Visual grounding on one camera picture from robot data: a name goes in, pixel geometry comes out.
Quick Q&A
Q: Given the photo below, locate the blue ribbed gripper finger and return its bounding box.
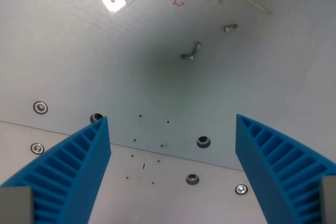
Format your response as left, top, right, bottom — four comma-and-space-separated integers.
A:
0, 115, 112, 224
235, 113, 336, 224

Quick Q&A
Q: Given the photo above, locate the hex socket screw with washer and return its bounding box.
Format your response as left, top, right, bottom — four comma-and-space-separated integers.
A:
235, 184, 248, 196
30, 142, 45, 155
33, 101, 49, 115

